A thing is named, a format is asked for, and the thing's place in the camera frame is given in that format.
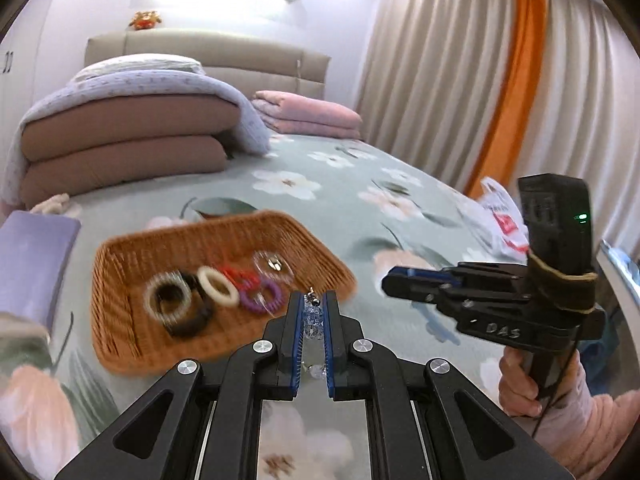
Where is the beige curtain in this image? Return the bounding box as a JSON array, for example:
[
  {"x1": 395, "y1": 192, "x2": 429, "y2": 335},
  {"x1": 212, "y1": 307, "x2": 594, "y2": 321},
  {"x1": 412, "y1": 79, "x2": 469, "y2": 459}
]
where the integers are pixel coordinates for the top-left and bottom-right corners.
[{"x1": 357, "y1": 0, "x2": 639, "y2": 256}]

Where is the cream spiral hair tie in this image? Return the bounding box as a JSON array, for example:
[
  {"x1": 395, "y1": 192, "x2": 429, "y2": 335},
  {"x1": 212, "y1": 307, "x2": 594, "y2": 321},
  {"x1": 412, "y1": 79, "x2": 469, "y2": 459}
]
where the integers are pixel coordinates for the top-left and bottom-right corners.
[{"x1": 195, "y1": 264, "x2": 241, "y2": 309}]

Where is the light blue floral blanket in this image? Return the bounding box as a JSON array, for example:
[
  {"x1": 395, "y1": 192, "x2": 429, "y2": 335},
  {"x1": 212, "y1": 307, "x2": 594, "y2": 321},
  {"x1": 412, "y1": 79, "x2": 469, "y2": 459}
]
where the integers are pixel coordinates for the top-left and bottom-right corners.
[{"x1": 1, "y1": 70, "x2": 270, "y2": 210}]

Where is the green floral bedspread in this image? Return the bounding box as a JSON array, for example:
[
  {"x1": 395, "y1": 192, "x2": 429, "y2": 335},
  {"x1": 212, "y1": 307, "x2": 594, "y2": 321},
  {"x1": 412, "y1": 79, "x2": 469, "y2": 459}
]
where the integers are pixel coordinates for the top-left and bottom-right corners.
[{"x1": 1, "y1": 134, "x2": 502, "y2": 479}]

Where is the white plastic bag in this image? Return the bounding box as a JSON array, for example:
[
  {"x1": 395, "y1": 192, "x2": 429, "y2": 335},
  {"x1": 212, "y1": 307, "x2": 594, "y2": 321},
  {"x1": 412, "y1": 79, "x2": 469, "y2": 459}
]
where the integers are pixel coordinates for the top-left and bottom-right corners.
[{"x1": 457, "y1": 177, "x2": 529, "y2": 264}]

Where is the white wardrobe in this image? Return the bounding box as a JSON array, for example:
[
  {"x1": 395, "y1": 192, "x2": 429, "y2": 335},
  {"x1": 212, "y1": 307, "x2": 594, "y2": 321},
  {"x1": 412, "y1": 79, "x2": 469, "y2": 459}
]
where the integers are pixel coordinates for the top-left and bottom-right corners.
[{"x1": 0, "y1": 30, "x2": 15, "y2": 169}]

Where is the brown wicker basket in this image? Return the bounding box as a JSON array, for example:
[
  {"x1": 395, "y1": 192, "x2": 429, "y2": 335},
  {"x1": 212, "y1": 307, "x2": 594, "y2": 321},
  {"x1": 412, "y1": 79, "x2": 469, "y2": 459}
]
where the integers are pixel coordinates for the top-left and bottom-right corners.
[{"x1": 91, "y1": 210, "x2": 357, "y2": 376}]

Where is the beige padded headboard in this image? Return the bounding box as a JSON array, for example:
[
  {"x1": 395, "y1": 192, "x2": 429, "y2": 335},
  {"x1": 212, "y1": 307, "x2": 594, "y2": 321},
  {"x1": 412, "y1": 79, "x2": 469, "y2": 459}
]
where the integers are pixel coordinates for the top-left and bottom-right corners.
[{"x1": 85, "y1": 29, "x2": 331, "y2": 100}]

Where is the red cord loop charm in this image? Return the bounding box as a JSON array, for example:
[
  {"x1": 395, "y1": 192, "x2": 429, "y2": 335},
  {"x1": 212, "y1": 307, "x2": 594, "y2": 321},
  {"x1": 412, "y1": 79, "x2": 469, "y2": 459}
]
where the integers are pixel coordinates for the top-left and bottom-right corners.
[{"x1": 218, "y1": 266, "x2": 260, "y2": 290}]

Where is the purple spiral hair tie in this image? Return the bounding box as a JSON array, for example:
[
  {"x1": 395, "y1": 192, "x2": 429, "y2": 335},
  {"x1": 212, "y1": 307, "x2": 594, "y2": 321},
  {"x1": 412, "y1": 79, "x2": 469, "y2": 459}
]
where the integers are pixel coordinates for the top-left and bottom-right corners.
[{"x1": 238, "y1": 276, "x2": 286, "y2": 317}]

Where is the folded brown quilt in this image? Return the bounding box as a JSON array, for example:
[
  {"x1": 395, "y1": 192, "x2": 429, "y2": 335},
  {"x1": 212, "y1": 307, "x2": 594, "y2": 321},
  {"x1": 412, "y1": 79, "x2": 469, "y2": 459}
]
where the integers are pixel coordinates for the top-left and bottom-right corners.
[{"x1": 17, "y1": 94, "x2": 240, "y2": 208}]

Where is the folded pink blanket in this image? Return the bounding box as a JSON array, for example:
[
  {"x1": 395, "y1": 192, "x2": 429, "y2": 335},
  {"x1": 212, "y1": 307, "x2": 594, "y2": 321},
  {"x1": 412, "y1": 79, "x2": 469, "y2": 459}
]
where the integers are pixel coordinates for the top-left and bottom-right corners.
[{"x1": 250, "y1": 90, "x2": 362, "y2": 139}]

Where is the clear crystal bead bracelet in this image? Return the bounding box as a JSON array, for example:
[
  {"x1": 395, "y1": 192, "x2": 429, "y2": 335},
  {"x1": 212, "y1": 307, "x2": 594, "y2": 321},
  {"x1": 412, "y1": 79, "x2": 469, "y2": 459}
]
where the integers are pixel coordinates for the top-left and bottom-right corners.
[{"x1": 300, "y1": 286, "x2": 329, "y2": 380}]

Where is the black wrist watch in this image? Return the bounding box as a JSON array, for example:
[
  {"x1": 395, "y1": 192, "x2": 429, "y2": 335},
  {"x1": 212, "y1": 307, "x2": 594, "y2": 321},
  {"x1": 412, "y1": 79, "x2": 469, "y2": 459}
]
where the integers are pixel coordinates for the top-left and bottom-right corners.
[{"x1": 152, "y1": 271, "x2": 213, "y2": 338}]

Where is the orange curtain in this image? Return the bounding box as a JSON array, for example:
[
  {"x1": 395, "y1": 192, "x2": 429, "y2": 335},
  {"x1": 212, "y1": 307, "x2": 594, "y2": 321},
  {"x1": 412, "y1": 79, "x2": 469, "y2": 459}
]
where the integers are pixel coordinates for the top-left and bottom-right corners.
[{"x1": 465, "y1": 0, "x2": 547, "y2": 198}]

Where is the person's right hand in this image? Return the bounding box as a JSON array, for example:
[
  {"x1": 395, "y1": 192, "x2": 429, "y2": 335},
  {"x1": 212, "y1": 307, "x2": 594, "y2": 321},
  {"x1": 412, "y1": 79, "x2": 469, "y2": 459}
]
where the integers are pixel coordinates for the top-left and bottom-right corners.
[{"x1": 498, "y1": 347, "x2": 580, "y2": 417}]

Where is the orange plush toy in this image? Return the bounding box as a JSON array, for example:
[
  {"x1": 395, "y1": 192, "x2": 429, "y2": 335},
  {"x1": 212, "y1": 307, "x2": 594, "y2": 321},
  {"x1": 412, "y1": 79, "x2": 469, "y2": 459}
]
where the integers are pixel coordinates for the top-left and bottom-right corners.
[{"x1": 129, "y1": 11, "x2": 163, "y2": 30}]

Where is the cream small cloth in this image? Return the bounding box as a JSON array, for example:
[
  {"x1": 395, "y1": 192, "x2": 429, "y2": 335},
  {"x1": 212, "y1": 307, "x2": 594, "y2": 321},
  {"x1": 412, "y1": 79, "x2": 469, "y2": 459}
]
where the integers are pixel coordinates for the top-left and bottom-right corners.
[{"x1": 30, "y1": 193, "x2": 81, "y2": 218}]

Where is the blue notebook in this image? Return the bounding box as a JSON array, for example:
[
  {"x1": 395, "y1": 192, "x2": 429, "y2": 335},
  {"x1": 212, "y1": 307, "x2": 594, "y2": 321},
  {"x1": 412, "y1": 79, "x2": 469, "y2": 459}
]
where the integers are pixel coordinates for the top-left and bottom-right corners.
[{"x1": 1, "y1": 210, "x2": 80, "y2": 330}]

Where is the silver metal hair clip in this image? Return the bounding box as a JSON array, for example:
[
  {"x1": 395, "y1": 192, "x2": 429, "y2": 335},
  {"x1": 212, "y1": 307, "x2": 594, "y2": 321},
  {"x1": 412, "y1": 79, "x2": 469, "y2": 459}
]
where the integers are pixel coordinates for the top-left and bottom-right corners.
[{"x1": 253, "y1": 250, "x2": 294, "y2": 283}]

